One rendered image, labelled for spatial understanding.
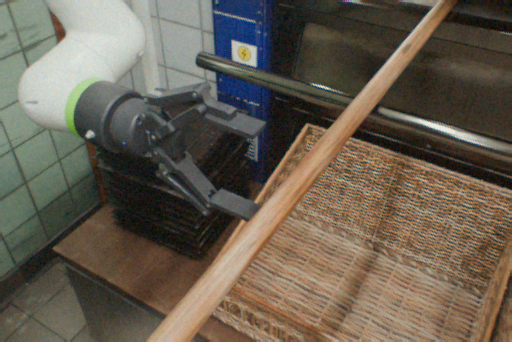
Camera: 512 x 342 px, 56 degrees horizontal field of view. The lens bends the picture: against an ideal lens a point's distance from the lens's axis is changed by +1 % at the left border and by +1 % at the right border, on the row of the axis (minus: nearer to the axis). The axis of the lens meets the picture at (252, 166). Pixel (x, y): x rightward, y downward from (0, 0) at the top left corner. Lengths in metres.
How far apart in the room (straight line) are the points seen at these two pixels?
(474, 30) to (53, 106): 0.79
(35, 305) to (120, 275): 0.82
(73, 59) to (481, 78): 0.81
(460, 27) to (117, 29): 0.67
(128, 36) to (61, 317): 1.39
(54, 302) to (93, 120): 1.44
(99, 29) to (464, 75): 0.75
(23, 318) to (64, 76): 1.43
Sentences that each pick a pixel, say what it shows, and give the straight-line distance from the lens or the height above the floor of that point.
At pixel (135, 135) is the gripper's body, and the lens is 0.66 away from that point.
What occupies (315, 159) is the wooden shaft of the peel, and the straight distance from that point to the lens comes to 0.60.
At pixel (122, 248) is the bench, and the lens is 1.36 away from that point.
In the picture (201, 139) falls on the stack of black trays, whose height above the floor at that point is 0.87.
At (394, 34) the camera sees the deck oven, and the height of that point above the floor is 1.13.
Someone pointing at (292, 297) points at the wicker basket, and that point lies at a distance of 1.21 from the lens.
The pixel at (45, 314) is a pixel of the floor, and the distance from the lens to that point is 2.04.
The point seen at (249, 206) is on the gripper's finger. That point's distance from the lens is 0.64.
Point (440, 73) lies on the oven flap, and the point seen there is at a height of 1.06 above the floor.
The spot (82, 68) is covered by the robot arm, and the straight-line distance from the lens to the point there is 0.76.
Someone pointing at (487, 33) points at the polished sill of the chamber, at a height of 1.17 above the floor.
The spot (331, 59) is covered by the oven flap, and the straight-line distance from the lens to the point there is 1.21.
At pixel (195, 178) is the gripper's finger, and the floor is 1.14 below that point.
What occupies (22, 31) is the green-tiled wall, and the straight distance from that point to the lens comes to 1.76.
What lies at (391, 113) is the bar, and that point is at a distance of 0.76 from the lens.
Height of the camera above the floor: 1.58
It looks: 40 degrees down
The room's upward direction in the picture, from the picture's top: straight up
